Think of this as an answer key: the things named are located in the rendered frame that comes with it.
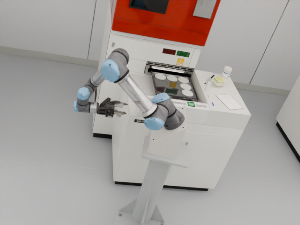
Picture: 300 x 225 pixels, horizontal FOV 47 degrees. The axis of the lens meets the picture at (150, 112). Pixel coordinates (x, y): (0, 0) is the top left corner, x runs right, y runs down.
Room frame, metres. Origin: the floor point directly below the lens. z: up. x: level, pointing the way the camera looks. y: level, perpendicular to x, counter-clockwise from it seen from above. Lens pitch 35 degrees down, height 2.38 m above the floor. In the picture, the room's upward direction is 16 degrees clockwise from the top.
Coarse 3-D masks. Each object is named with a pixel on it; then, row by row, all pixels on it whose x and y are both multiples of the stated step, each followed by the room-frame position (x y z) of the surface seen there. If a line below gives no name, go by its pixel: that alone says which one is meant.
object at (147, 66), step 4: (148, 64) 2.80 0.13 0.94; (148, 68) 2.79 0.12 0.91; (156, 68) 2.81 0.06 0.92; (160, 68) 2.81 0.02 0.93; (164, 68) 2.82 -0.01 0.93; (168, 68) 2.83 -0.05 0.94; (172, 68) 2.85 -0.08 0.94; (144, 72) 2.79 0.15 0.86; (148, 72) 2.79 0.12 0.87; (180, 72) 2.87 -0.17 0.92; (184, 72) 2.88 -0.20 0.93; (188, 72) 2.89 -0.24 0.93; (192, 72) 2.90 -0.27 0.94
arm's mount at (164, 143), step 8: (184, 112) 1.98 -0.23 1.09; (184, 120) 1.90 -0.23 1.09; (176, 128) 1.84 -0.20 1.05; (184, 128) 1.81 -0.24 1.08; (152, 136) 1.84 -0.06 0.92; (160, 136) 1.81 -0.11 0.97; (168, 136) 1.79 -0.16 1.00; (176, 136) 1.80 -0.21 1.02; (152, 144) 1.78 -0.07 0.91; (160, 144) 1.79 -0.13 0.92; (168, 144) 1.79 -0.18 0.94; (176, 144) 1.80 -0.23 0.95; (152, 152) 1.78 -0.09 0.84; (160, 152) 1.79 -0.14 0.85; (168, 152) 1.79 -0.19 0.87; (176, 152) 1.80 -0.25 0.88
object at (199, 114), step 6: (150, 96) 2.26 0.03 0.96; (174, 102) 2.28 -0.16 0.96; (180, 102) 2.31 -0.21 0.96; (186, 102) 2.33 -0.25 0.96; (198, 102) 2.38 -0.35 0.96; (138, 108) 2.19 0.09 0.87; (186, 108) 2.26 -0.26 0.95; (192, 108) 2.27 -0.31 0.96; (198, 108) 2.29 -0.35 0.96; (204, 108) 2.31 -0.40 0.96; (138, 114) 2.16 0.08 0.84; (186, 114) 2.26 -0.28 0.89; (192, 114) 2.28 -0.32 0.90; (198, 114) 2.29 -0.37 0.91; (204, 114) 2.30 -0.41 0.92; (186, 120) 2.27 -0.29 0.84; (192, 120) 2.28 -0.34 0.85; (198, 120) 2.29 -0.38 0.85; (204, 120) 2.31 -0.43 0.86
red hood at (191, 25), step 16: (112, 0) 3.00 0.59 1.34; (128, 0) 2.67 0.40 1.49; (144, 0) 2.70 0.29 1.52; (160, 0) 2.73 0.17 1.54; (176, 0) 2.77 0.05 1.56; (192, 0) 2.80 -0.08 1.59; (208, 0) 2.83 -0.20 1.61; (112, 16) 2.74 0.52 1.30; (128, 16) 2.67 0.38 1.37; (144, 16) 2.71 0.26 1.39; (160, 16) 2.74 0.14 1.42; (176, 16) 2.78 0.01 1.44; (192, 16) 2.81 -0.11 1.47; (208, 16) 2.85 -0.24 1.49; (128, 32) 2.68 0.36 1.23; (144, 32) 2.72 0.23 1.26; (160, 32) 2.75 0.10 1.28; (176, 32) 2.79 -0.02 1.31; (192, 32) 2.82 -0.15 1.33; (208, 32) 2.86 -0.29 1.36
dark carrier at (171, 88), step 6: (156, 72) 2.77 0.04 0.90; (156, 78) 2.67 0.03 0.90; (186, 78) 2.83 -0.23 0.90; (156, 84) 2.57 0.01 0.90; (162, 84) 2.60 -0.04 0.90; (168, 84) 2.62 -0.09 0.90; (174, 84) 2.65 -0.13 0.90; (162, 90) 2.50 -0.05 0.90; (168, 90) 2.53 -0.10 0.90; (174, 90) 2.56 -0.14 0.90; (180, 90) 2.59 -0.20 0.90; (192, 90) 2.64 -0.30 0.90; (186, 96) 2.51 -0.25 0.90; (192, 96) 2.54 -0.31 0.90
